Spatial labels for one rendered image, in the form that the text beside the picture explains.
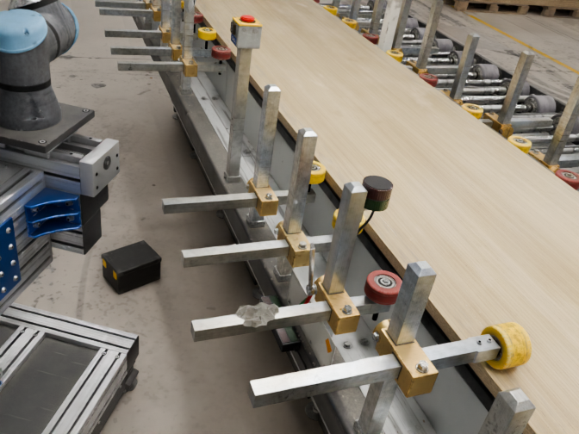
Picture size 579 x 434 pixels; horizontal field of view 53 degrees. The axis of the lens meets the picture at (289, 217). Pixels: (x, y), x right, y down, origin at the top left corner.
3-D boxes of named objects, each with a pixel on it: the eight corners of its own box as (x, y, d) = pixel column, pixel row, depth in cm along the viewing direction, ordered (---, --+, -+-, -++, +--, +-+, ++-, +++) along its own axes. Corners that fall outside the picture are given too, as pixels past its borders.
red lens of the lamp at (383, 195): (369, 201, 112) (371, 192, 111) (355, 185, 117) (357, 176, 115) (395, 199, 114) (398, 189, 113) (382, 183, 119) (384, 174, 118)
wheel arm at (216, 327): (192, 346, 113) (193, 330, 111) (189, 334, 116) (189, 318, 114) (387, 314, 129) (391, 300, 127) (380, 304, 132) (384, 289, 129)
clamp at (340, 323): (334, 335, 122) (339, 318, 119) (310, 293, 132) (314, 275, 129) (358, 331, 124) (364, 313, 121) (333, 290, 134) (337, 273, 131)
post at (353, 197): (312, 364, 136) (352, 189, 110) (307, 354, 139) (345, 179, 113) (326, 362, 138) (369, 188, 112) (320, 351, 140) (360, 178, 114)
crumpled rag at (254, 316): (242, 331, 113) (243, 321, 112) (233, 306, 119) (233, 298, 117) (284, 324, 117) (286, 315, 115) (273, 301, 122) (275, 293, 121)
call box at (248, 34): (236, 51, 166) (239, 23, 161) (229, 43, 171) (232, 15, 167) (259, 52, 168) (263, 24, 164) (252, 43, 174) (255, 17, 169)
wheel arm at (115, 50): (111, 57, 250) (110, 46, 248) (110, 54, 252) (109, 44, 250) (210, 58, 266) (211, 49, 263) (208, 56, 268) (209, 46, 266)
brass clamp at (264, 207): (258, 217, 161) (259, 201, 159) (244, 191, 172) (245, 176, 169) (278, 215, 163) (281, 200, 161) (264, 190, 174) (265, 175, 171)
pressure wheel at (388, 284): (366, 334, 127) (377, 294, 120) (351, 309, 133) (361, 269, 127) (398, 328, 130) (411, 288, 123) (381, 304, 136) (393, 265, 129)
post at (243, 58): (227, 182, 191) (239, 47, 167) (223, 176, 195) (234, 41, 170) (240, 182, 193) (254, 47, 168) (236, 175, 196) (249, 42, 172)
